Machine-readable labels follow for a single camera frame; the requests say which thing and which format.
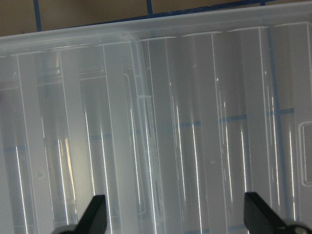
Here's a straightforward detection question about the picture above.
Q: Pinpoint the clear plastic storage box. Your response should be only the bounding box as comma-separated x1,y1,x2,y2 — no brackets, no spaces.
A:
0,31,156,234

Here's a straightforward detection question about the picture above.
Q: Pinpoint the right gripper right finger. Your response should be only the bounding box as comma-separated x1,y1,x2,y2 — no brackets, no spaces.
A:
243,192,312,234

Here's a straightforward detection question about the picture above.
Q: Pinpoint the clear plastic box lid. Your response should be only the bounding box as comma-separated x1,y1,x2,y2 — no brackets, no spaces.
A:
0,1,312,234

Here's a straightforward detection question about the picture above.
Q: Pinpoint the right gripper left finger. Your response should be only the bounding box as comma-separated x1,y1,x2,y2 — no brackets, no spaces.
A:
55,195,107,234

